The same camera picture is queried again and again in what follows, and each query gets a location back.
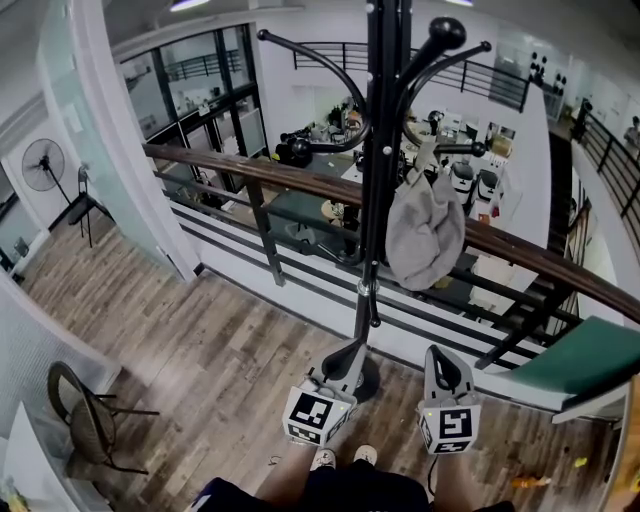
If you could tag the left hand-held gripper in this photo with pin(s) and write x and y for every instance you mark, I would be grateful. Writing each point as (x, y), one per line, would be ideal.
(310, 412)

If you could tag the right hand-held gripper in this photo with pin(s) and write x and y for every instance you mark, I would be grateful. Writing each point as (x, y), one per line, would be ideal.
(450, 427)

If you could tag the beige fabric garment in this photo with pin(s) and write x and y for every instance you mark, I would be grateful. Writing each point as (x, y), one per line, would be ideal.
(425, 235)

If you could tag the black metal coat rack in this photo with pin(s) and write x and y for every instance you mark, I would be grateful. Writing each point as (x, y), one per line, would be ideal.
(385, 100)

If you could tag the person's left forearm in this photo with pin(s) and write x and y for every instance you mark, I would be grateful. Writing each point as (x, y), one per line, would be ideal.
(287, 472)

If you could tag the person's right forearm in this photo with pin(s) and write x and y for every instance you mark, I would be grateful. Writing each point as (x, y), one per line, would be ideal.
(457, 480)

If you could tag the person's right shoe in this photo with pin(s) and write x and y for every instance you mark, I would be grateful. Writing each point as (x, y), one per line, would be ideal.
(365, 454)

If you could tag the person's shoe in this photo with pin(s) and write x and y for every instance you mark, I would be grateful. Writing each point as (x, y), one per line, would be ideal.
(365, 454)
(323, 458)

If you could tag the person's left shoe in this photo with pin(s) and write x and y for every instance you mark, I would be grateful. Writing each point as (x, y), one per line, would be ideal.
(323, 458)

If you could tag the person's black shorts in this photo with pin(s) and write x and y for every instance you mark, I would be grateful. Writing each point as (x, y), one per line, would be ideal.
(367, 487)

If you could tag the orange bottle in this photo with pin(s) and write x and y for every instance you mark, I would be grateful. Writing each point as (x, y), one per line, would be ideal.
(530, 482)

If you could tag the green-topped white table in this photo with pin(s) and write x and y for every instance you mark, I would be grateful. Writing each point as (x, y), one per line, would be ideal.
(590, 360)

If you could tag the small yellow object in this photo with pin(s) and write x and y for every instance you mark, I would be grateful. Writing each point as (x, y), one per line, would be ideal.
(580, 462)

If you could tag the wooden-topped black railing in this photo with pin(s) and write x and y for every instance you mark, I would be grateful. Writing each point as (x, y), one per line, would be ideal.
(300, 175)

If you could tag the white and black machine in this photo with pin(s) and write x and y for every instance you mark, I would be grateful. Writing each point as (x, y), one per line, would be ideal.
(462, 176)
(488, 184)

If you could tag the wooden-topped table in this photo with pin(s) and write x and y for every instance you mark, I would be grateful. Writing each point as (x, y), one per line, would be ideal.
(634, 480)

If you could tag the dark wicker chair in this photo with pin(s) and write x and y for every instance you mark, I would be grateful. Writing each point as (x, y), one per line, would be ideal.
(92, 425)

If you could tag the black metal balcony railing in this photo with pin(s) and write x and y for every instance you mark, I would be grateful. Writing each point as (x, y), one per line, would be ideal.
(480, 80)
(610, 155)

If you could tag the black folding chair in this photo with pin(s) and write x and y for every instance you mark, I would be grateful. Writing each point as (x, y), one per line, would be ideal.
(87, 207)

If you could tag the frosted glass partition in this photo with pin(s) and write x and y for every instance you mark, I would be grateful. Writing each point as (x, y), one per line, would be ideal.
(120, 150)

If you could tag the black framed glass window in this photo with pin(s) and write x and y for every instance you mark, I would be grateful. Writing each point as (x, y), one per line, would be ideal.
(200, 85)

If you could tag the black standing fan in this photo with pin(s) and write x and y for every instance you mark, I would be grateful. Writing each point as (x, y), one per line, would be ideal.
(44, 165)

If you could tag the dark pendant lamp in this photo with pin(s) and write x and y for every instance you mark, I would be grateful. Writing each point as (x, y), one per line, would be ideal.
(459, 2)
(189, 4)

